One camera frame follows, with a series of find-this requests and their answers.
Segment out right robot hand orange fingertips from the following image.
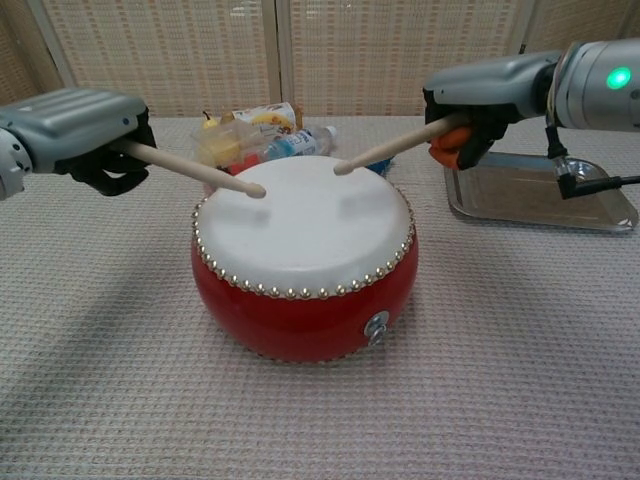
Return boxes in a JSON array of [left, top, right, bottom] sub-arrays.
[[422, 49, 564, 172]]

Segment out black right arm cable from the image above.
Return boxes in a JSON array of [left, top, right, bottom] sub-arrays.
[[544, 117, 640, 201]]

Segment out rectangular metal tray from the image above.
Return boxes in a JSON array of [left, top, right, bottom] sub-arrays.
[[443, 149, 640, 236]]

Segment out clear water bottle blue label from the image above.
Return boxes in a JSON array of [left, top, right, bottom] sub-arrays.
[[264, 125, 339, 162]]

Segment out wooden drumstick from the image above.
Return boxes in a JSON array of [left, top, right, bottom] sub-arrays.
[[119, 139, 267, 200], [333, 117, 454, 176]]

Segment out woven folding screen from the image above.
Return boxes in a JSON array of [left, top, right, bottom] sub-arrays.
[[0, 0, 640, 126]]

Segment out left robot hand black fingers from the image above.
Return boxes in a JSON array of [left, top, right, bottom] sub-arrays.
[[0, 88, 157, 197]]

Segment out small blue bottle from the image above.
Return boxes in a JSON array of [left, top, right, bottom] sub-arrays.
[[363, 154, 397, 177]]

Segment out red drum white skin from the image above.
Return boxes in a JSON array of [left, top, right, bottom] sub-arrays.
[[189, 154, 420, 364]]

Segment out white woven tablecloth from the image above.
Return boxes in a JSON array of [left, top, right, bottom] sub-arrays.
[[0, 115, 640, 480]]

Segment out clear plastic box red contents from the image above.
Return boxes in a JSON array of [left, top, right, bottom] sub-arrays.
[[192, 122, 266, 196]]

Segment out biscuit snack packet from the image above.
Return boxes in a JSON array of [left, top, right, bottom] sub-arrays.
[[230, 101, 304, 132]]

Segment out yellow toy pear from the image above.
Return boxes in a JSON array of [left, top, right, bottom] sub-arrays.
[[198, 109, 241, 169]]

